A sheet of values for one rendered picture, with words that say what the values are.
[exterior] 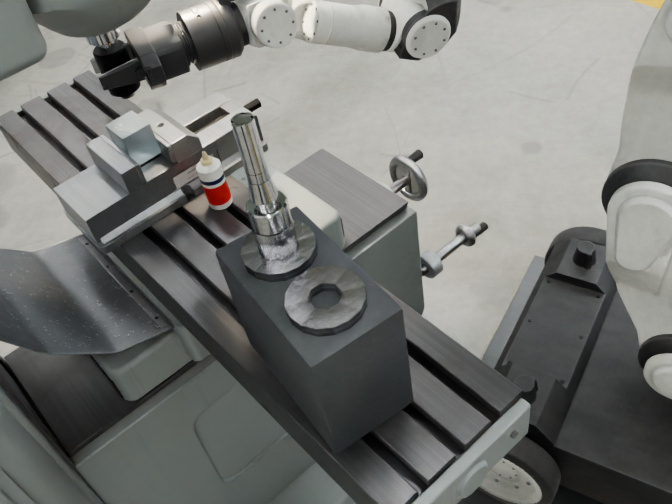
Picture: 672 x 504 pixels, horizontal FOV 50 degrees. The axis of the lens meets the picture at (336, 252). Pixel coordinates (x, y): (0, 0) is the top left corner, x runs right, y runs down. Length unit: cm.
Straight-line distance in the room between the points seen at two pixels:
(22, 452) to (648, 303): 97
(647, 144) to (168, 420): 89
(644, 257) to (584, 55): 225
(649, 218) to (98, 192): 84
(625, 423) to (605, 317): 23
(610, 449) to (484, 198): 139
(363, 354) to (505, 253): 164
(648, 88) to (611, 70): 223
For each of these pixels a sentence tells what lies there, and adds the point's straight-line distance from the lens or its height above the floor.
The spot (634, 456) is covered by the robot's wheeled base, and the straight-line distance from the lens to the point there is 136.
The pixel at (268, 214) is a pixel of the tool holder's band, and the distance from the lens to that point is 78.
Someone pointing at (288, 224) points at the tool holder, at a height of 120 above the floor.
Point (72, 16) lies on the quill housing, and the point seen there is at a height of 136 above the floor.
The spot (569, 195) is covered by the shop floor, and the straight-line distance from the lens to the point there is 259.
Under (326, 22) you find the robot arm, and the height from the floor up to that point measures 120.
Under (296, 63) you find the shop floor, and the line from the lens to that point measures 341.
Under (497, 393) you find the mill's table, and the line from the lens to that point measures 93.
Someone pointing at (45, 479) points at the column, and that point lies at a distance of 120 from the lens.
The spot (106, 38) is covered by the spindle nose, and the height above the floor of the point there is 129.
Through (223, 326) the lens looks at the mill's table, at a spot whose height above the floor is 96.
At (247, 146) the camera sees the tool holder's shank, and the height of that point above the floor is 132.
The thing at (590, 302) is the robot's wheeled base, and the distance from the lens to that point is 151.
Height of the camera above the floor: 174
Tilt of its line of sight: 46 degrees down
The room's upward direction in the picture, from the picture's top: 12 degrees counter-clockwise
